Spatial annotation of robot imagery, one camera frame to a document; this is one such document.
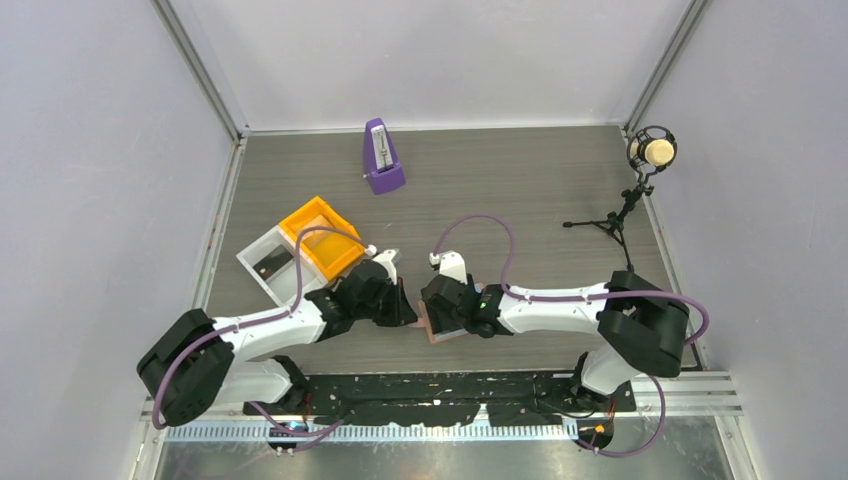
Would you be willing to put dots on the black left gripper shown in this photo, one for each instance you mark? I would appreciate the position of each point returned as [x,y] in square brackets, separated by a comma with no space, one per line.
[400,313]

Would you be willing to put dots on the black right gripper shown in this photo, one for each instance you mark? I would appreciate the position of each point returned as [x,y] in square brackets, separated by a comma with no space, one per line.
[448,322]

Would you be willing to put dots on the orange leather card holder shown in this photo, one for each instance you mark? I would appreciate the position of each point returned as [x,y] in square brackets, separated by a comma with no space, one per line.
[437,331]

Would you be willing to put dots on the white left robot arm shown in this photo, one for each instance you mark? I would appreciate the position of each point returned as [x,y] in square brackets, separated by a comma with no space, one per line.
[200,361]

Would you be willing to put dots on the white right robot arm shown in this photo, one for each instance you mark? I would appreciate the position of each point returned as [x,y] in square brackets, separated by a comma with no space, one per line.
[643,329]

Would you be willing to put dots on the card in yellow bin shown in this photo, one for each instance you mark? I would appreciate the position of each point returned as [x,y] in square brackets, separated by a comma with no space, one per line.
[313,230]

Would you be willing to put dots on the black card in white bin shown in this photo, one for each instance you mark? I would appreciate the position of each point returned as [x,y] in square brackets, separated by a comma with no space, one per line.
[276,260]

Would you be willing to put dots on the yellow plastic bin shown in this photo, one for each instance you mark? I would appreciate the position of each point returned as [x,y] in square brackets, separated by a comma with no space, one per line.
[336,251]

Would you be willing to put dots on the white plastic bin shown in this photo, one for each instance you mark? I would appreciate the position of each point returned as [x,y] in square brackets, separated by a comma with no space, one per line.
[284,286]

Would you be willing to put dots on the purple metronome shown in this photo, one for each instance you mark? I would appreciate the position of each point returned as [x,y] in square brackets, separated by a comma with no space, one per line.
[382,169]

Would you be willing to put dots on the black microphone tripod stand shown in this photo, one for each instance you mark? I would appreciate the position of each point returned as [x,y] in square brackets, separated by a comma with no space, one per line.
[613,224]

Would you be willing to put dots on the beige foam microphone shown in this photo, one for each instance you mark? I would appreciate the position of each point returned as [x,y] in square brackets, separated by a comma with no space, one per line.
[652,146]

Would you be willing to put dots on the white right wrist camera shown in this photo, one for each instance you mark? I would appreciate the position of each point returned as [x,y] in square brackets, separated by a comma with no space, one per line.
[450,264]

